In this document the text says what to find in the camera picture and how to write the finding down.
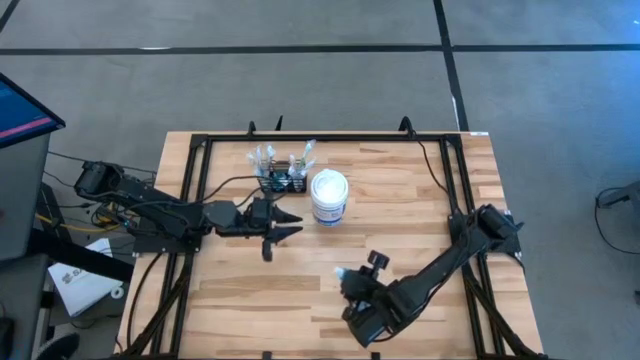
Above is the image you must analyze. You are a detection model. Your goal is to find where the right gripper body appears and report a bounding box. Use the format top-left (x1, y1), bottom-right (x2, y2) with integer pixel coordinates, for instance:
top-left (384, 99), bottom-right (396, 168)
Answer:
top-left (341, 249), bottom-right (396, 324)

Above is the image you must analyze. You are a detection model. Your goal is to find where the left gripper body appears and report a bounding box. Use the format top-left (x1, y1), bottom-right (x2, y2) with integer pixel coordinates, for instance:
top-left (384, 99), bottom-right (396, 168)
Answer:
top-left (241, 196), bottom-right (282, 263)

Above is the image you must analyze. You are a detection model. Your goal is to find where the white wipes canister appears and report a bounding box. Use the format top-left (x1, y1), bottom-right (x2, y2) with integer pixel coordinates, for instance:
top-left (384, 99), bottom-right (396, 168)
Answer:
top-left (310, 168), bottom-right (350, 228)

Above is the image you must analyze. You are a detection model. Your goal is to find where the black desk beam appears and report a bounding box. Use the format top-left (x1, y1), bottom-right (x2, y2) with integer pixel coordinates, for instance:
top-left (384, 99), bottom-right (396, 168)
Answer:
top-left (27, 227), bottom-right (136, 284)

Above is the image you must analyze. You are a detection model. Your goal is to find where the white printed paper sheet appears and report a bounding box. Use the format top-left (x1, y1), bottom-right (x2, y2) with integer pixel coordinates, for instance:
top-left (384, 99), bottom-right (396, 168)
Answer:
top-left (47, 237), bottom-right (125, 318)

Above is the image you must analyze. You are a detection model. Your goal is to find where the black chair base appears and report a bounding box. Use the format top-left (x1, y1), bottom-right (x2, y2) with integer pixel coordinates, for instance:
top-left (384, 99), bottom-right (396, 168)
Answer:
top-left (33, 331), bottom-right (81, 360)

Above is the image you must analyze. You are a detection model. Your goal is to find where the blue screen monitor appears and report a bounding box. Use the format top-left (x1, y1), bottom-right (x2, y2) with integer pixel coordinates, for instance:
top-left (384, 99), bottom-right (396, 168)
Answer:
top-left (0, 72), bottom-right (67, 150)

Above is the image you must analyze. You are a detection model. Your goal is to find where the black wire basket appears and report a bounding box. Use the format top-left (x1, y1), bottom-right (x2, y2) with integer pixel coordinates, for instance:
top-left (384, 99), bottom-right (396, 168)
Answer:
top-left (257, 159), bottom-right (309, 195)

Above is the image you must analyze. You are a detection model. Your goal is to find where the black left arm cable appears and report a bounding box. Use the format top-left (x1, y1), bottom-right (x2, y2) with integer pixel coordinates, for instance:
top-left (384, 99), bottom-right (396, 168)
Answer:
top-left (197, 174), bottom-right (281, 209)

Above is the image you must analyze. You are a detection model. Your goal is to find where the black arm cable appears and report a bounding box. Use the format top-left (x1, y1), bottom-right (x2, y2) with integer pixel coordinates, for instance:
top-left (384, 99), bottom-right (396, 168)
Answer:
top-left (409, 130), bottom-right (466, 221)
top-left (197, 174), bottom-right (281, 209)

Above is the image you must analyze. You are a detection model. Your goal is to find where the black aluminium table frame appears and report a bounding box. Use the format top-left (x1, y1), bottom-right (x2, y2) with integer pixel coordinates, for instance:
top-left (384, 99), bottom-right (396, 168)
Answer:
top-left (112, 115), bottom-right (551, 360)

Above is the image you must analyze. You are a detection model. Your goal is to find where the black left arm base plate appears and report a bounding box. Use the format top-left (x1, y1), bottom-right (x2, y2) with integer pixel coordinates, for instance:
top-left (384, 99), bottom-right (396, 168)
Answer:
top-left (131, 213), bottom-right (207, 255)

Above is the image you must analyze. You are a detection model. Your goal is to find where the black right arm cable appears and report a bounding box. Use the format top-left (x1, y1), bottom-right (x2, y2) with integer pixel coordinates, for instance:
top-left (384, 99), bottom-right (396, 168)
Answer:
top-left (409, 130), bottom-right (466, 221)

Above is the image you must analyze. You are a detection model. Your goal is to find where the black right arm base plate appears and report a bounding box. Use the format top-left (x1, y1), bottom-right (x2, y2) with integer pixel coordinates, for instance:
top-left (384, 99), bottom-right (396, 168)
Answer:
top-left (448, 212), bottom-right (522, 256)

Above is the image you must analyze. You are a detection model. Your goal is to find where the yellow floor cable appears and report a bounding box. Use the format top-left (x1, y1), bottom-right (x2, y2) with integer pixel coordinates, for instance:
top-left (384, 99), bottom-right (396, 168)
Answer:
top-left (33, 197), bottom-right (139, 235)

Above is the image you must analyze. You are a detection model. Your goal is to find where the black floor cable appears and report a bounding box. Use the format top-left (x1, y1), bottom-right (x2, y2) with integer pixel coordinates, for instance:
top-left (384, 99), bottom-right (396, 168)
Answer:
top-left (593, 186), bottom-right (640, 257)

